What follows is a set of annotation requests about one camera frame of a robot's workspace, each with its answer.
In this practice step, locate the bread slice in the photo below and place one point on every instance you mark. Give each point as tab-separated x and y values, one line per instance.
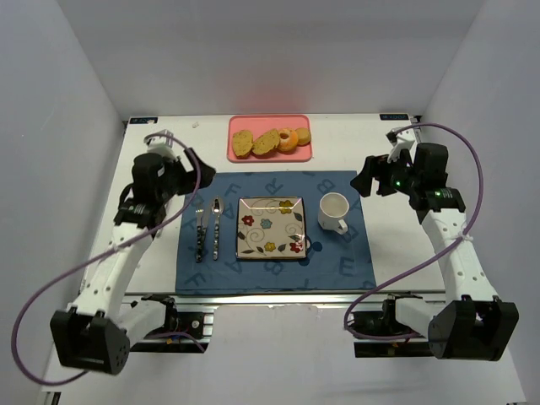
266	144
242	143

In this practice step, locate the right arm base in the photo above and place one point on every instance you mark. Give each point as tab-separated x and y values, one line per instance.
384	323

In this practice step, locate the white mug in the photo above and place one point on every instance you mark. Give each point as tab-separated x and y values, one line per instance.
333	208

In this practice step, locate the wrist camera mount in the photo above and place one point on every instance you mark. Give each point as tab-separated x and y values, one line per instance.
400	139
161	143

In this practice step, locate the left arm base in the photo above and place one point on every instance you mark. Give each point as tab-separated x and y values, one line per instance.
156	323

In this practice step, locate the sugared donut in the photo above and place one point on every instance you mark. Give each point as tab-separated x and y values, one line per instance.
288	140

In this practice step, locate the small round muffin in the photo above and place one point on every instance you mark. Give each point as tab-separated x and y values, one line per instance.
304	135

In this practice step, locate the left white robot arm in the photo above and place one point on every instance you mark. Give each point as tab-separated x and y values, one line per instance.
93	334

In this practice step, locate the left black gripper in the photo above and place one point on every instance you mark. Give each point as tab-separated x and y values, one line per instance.
191	170

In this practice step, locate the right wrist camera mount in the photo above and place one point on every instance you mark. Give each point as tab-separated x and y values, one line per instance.
400	139

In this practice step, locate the square floral plate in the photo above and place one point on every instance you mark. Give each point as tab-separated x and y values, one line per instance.
271	228

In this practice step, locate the pink tray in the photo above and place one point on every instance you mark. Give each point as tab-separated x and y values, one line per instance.
259	124

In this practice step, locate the fork with patterned handle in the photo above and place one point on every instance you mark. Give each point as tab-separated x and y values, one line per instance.
199	231

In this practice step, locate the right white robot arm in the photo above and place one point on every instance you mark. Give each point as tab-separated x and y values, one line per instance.
475	323

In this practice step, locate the blue letter placemat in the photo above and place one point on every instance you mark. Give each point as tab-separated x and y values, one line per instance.
333	262

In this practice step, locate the spoon with patterned handle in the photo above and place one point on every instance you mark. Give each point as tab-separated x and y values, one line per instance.
218	208

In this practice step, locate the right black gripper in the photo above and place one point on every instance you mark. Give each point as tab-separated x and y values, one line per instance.
377	175

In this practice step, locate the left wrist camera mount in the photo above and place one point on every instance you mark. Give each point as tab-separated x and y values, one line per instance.
161	143

